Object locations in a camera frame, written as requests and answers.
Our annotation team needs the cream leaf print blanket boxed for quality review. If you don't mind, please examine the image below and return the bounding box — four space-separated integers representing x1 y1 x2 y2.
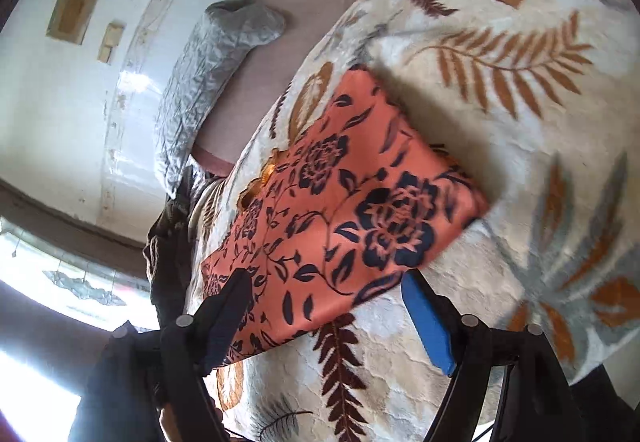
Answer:
182 0 640 442

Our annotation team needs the small yellowish wall patch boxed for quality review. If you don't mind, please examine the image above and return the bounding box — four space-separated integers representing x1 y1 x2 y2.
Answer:
97 23 126 65

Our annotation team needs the brown fuzzy garment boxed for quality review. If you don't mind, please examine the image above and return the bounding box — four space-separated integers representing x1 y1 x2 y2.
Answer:
142 167 223 338

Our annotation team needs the large yellowish wall patch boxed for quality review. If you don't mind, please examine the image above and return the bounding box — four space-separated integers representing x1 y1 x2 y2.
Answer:
46 0 109 45

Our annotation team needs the grey quilted pillow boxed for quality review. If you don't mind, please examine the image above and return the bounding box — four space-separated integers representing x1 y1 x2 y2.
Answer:
154 0 287 197

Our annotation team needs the patterned glass window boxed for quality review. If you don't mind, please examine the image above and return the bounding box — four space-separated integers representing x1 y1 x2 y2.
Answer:
0 216 157 340

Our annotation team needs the orange floral shirt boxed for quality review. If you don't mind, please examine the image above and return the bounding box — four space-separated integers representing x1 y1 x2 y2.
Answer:
200 64 491 365

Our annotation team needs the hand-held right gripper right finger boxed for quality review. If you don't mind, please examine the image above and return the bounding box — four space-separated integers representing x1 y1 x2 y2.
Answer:
402 269 587 442

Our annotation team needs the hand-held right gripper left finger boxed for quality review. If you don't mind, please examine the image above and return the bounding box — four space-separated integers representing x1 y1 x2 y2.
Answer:
70 269 256 442

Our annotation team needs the pink padded backrest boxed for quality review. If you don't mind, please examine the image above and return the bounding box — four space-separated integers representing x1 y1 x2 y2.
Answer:
192 0 382 177

